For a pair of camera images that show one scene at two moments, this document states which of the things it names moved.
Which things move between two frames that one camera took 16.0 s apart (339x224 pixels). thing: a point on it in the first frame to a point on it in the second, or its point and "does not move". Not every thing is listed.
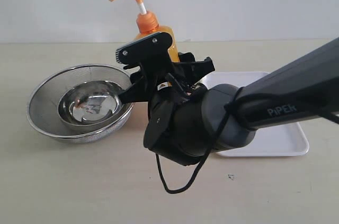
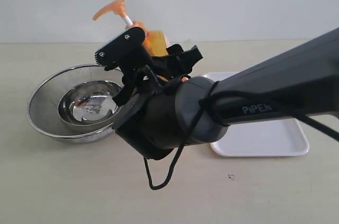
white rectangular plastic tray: [285, 140] does not move
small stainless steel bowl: [90, 102] does not move
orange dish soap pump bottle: [147, 24] to [154, 40]
